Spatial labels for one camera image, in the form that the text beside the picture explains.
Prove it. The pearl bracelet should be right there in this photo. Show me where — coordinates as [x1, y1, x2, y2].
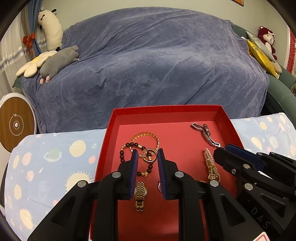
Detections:
[203, 148, 221, 182]

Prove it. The silver metal wristwatch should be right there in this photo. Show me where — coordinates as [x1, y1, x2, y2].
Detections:
[191, 123, 221, 148]

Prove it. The gold wristwatch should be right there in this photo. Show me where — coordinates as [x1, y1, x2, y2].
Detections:
[134, 182, 147, 212]

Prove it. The gold ring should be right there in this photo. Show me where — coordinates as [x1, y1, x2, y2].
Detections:
[144, 149, 159, 163]

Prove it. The dark bead bracelet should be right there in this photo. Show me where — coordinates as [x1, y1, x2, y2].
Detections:
[119, 141, 155, 178]

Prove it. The gold chain bracelet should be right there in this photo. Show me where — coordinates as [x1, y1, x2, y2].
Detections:
[129, 131, 161, 153]

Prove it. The light blue planet tablecloth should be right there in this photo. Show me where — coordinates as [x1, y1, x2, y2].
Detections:
[4, 113, 295, 240]

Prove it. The dark green sofa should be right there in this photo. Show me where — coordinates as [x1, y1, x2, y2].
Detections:
[12, 24, 296, 117]

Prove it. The red shallow tray box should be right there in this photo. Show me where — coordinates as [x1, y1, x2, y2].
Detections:
[91, 105, 242, 240]

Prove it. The potted plant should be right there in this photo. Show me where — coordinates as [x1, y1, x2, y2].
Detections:
[291, 83, 296, 96]

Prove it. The cream pillow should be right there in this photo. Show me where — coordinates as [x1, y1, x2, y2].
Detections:
[248, 48, 282, 78]

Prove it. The gold satin pillow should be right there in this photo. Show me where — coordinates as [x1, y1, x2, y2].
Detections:
[246, 40, 278, 77]

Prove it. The silver grey pillow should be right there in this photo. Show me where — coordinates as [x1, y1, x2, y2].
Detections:
[246, 31, 277, 62]

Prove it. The white round wooden-face appliance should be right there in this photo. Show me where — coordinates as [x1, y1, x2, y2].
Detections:
[1, 92, 37, 153]

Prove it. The red monkey plush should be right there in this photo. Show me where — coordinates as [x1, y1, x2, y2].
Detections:
[258, 26, 278, 60]

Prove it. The red hanging decoration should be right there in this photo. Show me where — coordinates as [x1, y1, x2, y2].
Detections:
[287, 31, 296, 77]

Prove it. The purple-blue sofa blanket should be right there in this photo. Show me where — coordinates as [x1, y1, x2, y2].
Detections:
[22, 7, 269, 133]

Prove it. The grey plush toy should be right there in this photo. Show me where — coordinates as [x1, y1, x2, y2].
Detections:
[40, 45, 79, 84]

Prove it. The white sheer curtain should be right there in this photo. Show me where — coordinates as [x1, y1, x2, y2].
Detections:
[1, 6, 38, 96]

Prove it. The red bow tieback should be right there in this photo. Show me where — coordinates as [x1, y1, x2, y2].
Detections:
[23, 33, 35, 55]

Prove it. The cream sheep plush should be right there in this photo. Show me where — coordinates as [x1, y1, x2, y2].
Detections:
[38, 9, 63, 51]

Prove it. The blue curtain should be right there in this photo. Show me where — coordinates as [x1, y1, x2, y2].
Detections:
[28, 0, 42, 56]

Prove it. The framed orange wall picture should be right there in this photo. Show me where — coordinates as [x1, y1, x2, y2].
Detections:
[233, 0, 244, 6]

